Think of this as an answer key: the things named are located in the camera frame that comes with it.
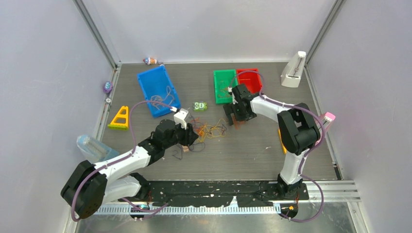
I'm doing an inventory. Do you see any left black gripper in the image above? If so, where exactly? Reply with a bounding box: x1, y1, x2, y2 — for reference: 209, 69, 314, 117
163, 120, 198, 150

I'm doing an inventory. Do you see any orange cable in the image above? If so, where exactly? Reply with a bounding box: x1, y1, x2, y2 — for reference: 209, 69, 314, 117
189, 77, 258, 137

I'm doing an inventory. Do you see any yellow cable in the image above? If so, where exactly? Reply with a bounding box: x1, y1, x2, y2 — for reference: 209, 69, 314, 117
150, 85, 228, 144

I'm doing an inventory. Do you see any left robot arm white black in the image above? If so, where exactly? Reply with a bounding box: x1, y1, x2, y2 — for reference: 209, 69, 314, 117
60, 119, 199, 222

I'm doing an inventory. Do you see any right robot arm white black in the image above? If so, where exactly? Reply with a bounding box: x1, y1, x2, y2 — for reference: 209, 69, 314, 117
223, 84, 321, 199

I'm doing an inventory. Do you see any green monster toy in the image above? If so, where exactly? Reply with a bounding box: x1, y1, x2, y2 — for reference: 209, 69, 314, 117
193, 101, 207, 111

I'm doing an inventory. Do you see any green plastic bin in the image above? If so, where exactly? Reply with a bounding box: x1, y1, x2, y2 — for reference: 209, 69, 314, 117
213, 69, 238, 104

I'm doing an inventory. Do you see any red plastic bin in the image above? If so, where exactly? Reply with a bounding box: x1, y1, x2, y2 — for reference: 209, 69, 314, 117
236, 68, 262, 94

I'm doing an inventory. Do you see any blue plastic bin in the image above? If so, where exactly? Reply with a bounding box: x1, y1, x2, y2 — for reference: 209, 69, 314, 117
137, 66, 181, 118

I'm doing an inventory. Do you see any yellow triangle block right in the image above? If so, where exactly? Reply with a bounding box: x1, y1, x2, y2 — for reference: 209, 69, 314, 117
278, 129, 287, 155

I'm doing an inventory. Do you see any yellow triangle block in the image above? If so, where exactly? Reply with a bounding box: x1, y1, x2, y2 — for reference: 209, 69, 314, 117
107, 106, 129, 131
278, 129, 287, 155

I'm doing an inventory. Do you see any white metronome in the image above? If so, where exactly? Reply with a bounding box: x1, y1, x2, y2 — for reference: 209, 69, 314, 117
280, 51, 307, 88

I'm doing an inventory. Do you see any yellow triangle block left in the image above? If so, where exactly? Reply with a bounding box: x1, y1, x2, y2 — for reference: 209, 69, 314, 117
107, 106, 129, 131

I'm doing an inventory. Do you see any small figurine toy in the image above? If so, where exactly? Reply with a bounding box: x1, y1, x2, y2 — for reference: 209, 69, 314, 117
142, 57, 158, 65

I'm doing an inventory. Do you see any purple round toy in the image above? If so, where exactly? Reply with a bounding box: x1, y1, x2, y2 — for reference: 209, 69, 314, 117
103, 81, 113, 94

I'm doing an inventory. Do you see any pink metronome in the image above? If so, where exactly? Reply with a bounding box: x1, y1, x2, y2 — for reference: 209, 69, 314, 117
315, 112, 336, 145

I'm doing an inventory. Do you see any clear plastic container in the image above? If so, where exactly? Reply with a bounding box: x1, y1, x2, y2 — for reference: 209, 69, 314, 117
76, 134, 120, 164

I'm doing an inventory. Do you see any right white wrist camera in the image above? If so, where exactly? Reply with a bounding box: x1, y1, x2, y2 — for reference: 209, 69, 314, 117
227, 86, 234, 103

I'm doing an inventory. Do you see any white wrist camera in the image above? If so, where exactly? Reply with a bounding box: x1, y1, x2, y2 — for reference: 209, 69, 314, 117
227, 86, 234, 103
173, 108, 189, 130

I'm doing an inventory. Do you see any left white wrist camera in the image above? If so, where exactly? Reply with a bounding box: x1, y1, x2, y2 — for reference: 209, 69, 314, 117
173, 108, 189, 130

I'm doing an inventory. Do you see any aluminium rail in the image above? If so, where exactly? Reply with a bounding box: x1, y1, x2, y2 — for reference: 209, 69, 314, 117
95, 181, 361, 215

